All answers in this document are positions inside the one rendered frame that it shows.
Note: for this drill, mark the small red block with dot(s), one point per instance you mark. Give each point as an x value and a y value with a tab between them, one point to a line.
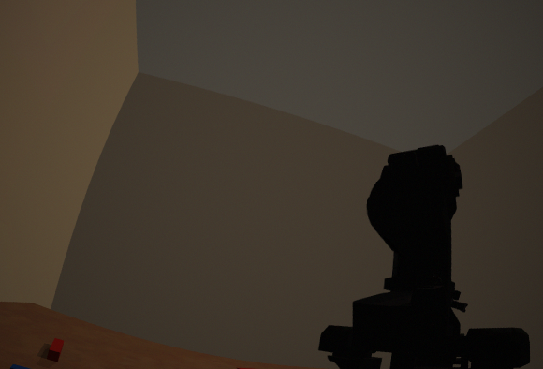
55	350

